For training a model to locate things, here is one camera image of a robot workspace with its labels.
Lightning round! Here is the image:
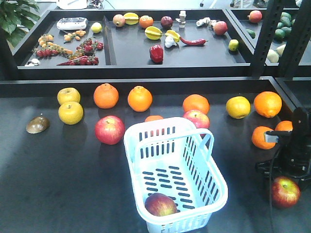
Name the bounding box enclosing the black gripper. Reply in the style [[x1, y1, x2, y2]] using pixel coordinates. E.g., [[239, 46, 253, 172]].
[[255, 135, 311, 191]]

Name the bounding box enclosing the red apple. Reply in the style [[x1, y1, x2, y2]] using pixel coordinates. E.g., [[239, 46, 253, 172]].
[[94, 116, 125, 145], [183, 110, 210, 129], [145, 193, 177, 216], [271, 176, 301, 209]]

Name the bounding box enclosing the light blue plastic basket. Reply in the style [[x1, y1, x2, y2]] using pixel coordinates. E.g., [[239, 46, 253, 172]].
[[123, 117, 228, 233]]

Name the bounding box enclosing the small orange lower right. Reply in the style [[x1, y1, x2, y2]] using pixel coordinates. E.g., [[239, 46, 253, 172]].
[[275, 120, 293, 131]]

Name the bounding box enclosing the small orange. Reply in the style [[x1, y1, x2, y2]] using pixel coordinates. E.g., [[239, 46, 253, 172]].
[[251, 126, 276, 150], [144, 115, 164, 122], [275, 120, 293, 131]]

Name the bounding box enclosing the small orange lower left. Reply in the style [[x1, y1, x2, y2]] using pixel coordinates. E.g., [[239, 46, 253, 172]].
[[251, 126, 276, 150]]

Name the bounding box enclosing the large orange far right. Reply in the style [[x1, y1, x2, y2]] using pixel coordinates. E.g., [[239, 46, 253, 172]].
[[254, 91, 282, 118]]

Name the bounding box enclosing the yellow orange fruit right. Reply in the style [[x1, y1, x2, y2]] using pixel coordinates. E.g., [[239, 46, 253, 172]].
[[226, 96, 251, 119]]

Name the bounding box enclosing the orange behind middle apple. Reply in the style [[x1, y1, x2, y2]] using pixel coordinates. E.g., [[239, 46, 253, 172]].
[[182, 94, 210, 115]]

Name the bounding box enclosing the small orange middle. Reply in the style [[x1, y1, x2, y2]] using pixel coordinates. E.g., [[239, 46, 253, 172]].
[[144, 115, 164, 122]]

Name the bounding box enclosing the red chili pepper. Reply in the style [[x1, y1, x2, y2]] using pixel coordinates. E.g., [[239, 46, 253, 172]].
[[179, 37, 207, 46]]

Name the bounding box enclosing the white garlic bulb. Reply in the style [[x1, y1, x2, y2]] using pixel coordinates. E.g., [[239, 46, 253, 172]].
[[164, 36, 177, 48]]

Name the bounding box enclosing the red bell pepper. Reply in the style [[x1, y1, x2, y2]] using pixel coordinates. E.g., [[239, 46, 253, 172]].
[[149, 45, 164, 64]]

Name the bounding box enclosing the orange back left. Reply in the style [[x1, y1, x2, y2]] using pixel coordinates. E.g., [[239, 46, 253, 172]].
[[93, 83, 119, 109]]

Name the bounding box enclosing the yellow pear fruit front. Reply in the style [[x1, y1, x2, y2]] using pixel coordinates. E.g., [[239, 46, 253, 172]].
[[58, 101, 84, 125]]

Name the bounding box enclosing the yellow pear fruit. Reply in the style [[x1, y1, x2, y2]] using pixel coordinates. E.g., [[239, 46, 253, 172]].
[[58, 101, 84, 125], [57, 87, 81, 105]]

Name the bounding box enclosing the black produce display table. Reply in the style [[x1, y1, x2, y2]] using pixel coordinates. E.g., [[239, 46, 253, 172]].
[[0, 77, 311, 233]]

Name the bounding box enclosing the yellow pear fruit rear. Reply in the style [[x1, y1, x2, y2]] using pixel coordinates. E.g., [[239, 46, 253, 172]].
[[57, 87, 81, 105]]

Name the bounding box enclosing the brown mushroom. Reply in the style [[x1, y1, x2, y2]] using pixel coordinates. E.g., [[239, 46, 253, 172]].
[[26, 116, 50, 134]]

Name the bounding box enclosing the green potted plant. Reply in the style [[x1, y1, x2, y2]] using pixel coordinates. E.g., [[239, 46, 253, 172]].
[[0, 0, 40, 48]]

